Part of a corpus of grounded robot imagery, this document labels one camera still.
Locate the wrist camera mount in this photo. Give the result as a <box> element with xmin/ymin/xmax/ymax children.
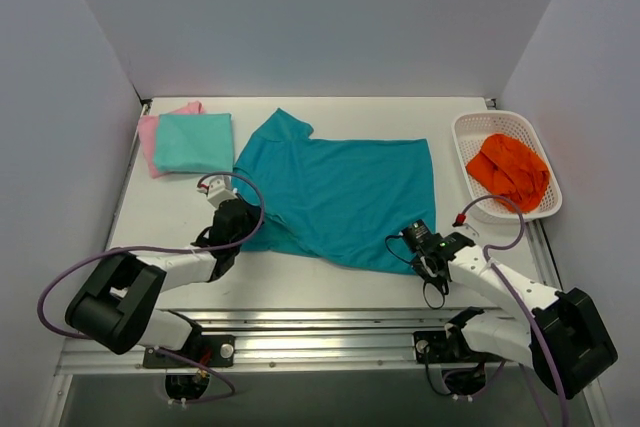
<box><xmin>197</xmin><ymin>175</ymin><xmax>237</xmax><ymax>209</ymax></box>
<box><xmin>439</xmin><ymin>213</ymin><xmax>476</xmax><ymax>258</ymax></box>

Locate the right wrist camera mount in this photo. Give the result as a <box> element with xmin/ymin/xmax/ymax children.
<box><xmin>439</xmin><ymin>213</ymin><xmax>476</xmax><ymax>258</ymax></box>

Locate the orange t-shirt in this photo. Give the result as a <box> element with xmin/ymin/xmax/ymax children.
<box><xmin>466</xmin><ymin>134</ymin><xmax>551</xmax><ymax>213</ymax></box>

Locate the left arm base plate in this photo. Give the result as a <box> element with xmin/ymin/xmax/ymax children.
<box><xmin>142</xmin><ymin>334</ymin><xmax>236</xmax><ymax>369</ymax></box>

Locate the purple cable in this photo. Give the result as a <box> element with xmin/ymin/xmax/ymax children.
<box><xmin>452</xmin><ymin>194</ymin><xmax>571</xmax><ymax>427</ymax></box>
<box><xmin>38</xmin><ymin>171</ymin><xmax>266</xmax><ymax>404</ymax></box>

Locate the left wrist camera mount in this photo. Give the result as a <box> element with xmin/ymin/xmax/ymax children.
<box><xmin>197</xmin><ymin>175</ymin><xmax>237</xmax><ymax>209</ymax></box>

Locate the teal t-shirt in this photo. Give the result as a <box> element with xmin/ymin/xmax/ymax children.
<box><xmin>233</xmin><ymin>109</ymin><xmax>436</xmax><ymax>275</ymax></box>

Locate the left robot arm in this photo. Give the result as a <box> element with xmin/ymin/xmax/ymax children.
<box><xmin>65</xmin><ymin>196</ymin><xmax>262</xmax><ymax>366</ymax></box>

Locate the white perforated plastic basket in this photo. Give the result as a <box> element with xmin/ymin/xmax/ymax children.
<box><xmin>452</xmin><ymin>110</ymin><xmax>562</xmax><ymax>223</ymax></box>

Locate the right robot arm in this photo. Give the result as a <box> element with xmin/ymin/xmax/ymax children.
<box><xmin>401</xmin><ymin>220</ymin><xmax>618</xmax><ymax>399</ymax></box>

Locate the aluminium rail frame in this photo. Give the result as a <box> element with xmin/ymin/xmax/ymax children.
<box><xmin>57</xmin><ymin>300</ymin><xmax>503</xmax><ymax>375</ymax></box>

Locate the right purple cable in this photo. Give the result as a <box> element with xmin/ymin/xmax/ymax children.
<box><xmin>452</xmin><ymin>194</ymin><xmax>571</xmax><ymax>427</ymax></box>

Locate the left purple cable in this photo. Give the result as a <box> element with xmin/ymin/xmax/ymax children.
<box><xmin>38</xmin><ymin>171</ymin><xmax>266</xmax><ymax>404</ymax></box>

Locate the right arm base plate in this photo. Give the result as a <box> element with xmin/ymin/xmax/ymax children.
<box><xmin>412</xmin><ymin>330</ymin><xmax>501</xmax><ymax>365</ymax></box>

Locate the folded mint t-shirt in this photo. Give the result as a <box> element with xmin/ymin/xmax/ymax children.
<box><xmin>153</xmin><ymin>113</ymin><xmax>234</xmax><ymax>174</ymax></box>

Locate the folded pink t-shirt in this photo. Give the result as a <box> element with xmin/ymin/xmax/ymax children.
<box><xmin>137</xmin><ymin>101</ymin><xmax>205</xmax><ymax>179</ymax></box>

